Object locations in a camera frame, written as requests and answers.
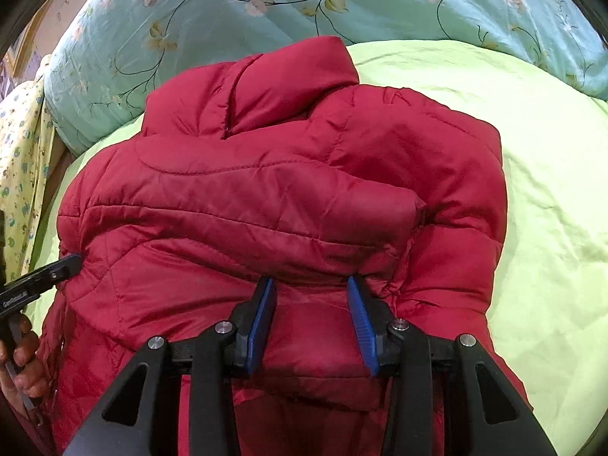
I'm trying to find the red puffer jacket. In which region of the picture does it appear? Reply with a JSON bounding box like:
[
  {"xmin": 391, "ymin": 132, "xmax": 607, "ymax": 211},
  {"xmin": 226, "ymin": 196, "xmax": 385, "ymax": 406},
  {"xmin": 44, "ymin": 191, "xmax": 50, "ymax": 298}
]
[{"xmin": 35, "ymin": 35, "xmax": 535, "ymax": 456}]

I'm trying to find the gold framed picture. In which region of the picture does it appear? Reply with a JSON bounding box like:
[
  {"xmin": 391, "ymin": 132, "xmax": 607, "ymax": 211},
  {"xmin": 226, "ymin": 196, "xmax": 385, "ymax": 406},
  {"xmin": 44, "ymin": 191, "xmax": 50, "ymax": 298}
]
[{"xmin": 4, "ymin": 21, "xmax": 41, "ymax": 79}]

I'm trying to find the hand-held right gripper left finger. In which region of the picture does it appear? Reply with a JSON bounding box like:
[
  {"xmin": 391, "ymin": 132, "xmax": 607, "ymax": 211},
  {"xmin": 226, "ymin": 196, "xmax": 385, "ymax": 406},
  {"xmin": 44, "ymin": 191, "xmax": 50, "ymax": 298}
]
[{"xmin": 59, "ymin": 278, "xmax": 279, "ymax": 456}]

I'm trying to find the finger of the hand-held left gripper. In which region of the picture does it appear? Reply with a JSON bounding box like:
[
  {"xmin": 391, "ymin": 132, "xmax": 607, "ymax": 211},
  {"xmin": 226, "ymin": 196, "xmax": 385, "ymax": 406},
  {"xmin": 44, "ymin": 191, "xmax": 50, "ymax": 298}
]
[{"xmin": 26, "ymin": 253, "xmax": 83, "ymax": 290}]

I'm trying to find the person's left hand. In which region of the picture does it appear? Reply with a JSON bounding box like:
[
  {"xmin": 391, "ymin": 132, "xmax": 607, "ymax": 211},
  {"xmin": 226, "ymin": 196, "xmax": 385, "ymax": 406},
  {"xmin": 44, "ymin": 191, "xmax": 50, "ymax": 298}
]
[{"xmin": 0, "ymin": 316, "xmax": 51, "ymax": 412}]

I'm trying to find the teal floral quilt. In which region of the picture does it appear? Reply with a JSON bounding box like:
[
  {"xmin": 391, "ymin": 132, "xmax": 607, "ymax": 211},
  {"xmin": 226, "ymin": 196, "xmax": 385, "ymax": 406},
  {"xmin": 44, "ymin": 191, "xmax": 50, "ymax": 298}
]
[{"xmin": 43, "ymin": 0, "xmax": 608, "ymax": 155}]

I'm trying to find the yellow patterned cloth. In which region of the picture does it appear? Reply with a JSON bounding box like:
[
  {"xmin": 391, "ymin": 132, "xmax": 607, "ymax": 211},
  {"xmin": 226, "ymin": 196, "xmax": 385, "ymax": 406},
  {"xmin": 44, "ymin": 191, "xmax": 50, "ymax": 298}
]
[{"xmin": 0, "ymin": 54, "xmax": 65, "ymax": 271}]

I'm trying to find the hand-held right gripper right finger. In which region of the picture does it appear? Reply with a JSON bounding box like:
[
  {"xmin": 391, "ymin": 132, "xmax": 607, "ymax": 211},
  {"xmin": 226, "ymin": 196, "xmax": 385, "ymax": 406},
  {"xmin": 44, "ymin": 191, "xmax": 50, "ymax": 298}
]
[{"xmin": 347, "ymin": 275, "xmax": 559, "ymax": 456}]

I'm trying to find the light green bed sheet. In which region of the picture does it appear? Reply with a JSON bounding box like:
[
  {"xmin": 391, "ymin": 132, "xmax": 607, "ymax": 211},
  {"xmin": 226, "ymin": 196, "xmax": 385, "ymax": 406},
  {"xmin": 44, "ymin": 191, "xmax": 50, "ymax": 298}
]
[{"xmin": 24, "ymin": 40, "xmax": 608, "ymax": 456}]

